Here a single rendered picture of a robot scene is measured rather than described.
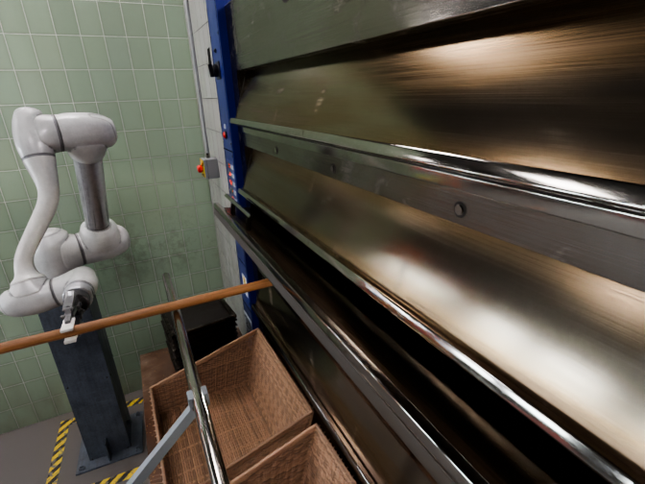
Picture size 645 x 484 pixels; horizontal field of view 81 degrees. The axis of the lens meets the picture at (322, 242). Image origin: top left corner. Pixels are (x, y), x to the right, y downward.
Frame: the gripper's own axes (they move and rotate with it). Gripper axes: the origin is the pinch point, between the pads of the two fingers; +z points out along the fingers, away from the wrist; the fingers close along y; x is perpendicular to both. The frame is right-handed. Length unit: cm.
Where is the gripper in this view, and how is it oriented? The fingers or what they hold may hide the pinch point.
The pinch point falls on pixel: (69, 330)
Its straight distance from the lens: 134.7
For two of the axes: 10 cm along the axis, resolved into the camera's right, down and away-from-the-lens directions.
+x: -9.0, 1.9, -3.9
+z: 4.3, 3.2, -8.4
